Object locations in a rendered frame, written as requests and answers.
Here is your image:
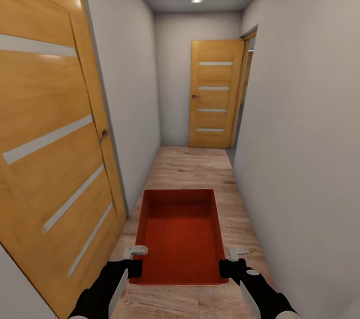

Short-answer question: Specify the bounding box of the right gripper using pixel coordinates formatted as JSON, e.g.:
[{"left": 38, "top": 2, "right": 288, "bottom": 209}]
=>
[{"left": 218, "top": 258, "right": 247, "bottom": 281}]

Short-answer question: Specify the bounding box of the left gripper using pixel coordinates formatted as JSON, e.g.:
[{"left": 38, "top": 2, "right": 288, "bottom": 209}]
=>
[{"left": 125, "top": 259, "right": 143, "bottom": 280}]

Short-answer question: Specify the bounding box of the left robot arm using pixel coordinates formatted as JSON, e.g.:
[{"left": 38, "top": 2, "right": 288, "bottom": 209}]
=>
[{"left": 68, "top": 245, "right": 148, "bottom": 319}]

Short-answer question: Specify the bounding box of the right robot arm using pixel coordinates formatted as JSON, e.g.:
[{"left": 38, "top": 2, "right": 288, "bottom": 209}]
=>
[{"left": 218, "top": 245, "right": 303, "bottom": 319}]

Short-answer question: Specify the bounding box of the storage box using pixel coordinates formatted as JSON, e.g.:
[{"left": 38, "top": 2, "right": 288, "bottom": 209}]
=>
[{"left": 128, "top": 189, "right": 229, "bottom": 286}]

